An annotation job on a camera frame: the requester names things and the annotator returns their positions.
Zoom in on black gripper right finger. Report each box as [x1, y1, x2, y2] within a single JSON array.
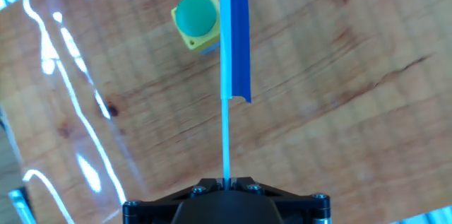
[[229, 176, 331, 224]]

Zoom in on yellow box with green button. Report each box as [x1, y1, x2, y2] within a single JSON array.
[[170, 0, 222, 55]]

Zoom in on blue flag with white stick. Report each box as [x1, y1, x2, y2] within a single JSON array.
[[218, 0, 252, 182]]

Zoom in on glossy wood-grain mat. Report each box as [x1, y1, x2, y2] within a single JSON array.
[[0, 0, 452, 224]]

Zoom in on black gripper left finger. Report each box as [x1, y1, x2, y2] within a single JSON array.
[[122, 177, 226, 224]]

